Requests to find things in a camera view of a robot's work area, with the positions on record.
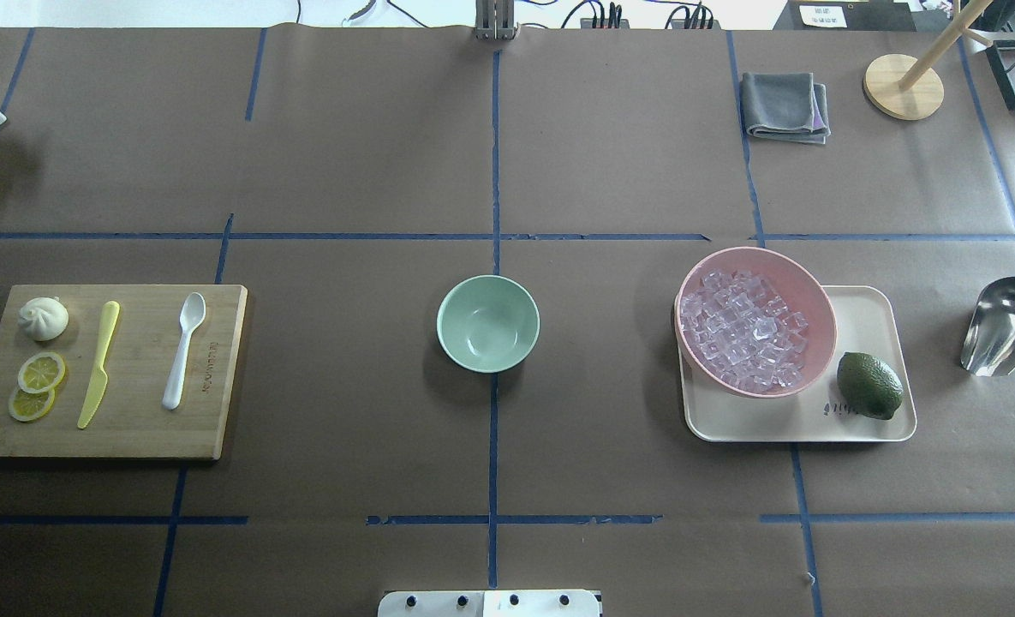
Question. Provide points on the white plastic spoon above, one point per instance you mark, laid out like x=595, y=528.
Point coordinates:
x=192, y=315

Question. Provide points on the green bowl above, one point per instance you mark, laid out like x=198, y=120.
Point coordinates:
x=488, y=324

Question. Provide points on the pile of clear ice cubes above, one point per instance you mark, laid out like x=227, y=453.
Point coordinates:
x=745, y=332

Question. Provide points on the pink bowl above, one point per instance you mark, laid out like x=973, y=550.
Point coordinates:
x=803, y=292

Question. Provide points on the steel ice scoop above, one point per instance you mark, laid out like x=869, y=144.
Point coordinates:
x=989, y=345

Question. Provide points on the black power strip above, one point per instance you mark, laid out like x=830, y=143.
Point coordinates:
x=594, y=15

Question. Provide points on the folded grey cloth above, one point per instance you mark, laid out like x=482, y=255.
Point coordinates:
x=789, y=107

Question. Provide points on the green lime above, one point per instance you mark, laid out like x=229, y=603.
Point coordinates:
x=869, y=386

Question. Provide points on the cream plastic tray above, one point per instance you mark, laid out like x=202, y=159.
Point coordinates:
x=818, y=414

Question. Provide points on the bamboo cutting board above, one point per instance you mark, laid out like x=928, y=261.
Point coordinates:
x=131, y=422

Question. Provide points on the yellow plastic knife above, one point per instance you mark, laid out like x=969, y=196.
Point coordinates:
x=99, y=380

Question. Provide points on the wooden stand with round base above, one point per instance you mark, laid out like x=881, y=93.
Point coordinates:
x=908, y=88

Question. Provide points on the white steamed bun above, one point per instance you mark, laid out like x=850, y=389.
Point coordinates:
x=43, y=318

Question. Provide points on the grey metal post bracket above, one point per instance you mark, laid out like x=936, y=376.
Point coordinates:
x=495, y=20

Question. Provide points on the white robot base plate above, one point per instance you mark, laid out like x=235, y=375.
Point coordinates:
x=554, y=602

